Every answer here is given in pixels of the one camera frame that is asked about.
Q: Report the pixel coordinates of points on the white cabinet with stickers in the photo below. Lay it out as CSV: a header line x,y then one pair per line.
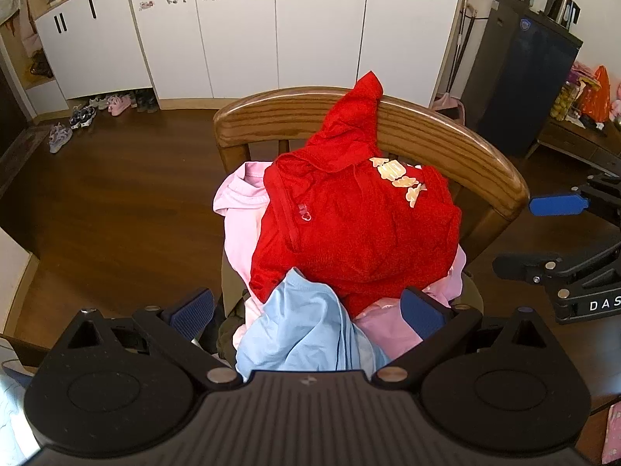
x,y
315,34

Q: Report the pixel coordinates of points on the grey sneakers pair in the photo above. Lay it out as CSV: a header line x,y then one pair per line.
x,y
82,117

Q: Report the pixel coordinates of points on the light blue garment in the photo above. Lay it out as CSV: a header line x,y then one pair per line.
x,y
296,330

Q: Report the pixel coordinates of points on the glass jar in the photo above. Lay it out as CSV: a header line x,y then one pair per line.
x,y
566,102

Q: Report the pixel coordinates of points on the broom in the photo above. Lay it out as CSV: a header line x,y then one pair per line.
x,y
461,43

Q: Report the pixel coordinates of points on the red t-shirt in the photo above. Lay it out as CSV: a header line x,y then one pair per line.
x,y
349,223

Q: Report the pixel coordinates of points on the dark olive cloth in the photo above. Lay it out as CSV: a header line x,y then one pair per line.
x,y
228,340

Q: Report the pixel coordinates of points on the pink dustpan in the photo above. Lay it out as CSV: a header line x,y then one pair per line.
x,y
449,107

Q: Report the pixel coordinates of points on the pink garment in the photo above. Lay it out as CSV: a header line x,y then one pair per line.
x,y
237,233

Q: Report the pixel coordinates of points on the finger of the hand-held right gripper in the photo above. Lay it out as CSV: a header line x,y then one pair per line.
x,y
526,264
558,205

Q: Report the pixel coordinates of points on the wooden chair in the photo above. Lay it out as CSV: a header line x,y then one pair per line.
x,y
436,131

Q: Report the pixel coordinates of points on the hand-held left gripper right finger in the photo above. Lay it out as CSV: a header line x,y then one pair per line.
x,y
422,313

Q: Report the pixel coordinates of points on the grey sneaker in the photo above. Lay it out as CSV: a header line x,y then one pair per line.
x,y
59,138

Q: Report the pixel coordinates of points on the pink printed cloth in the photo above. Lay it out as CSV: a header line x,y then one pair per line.
x,y
613,434

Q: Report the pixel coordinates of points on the dark shoes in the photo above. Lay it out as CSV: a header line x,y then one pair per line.
x,y
146,101

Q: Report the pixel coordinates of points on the black water dispenser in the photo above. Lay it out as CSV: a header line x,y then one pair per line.
x,y
519,73

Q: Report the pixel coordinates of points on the pink shoes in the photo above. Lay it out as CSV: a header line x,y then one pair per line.
x,y
119,105

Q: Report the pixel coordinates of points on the wooden open shelf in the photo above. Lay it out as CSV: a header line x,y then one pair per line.
x,y
29,24

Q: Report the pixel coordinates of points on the white sneaker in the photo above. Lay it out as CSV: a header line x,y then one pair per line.
x,y
100,102

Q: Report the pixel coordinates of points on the wooden side table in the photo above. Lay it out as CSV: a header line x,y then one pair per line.
x,y
572,138

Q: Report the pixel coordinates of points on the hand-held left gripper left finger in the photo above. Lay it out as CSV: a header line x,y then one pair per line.
x,y
194,308

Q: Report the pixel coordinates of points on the orange plastic bag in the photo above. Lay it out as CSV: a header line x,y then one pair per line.
x,y
596,94

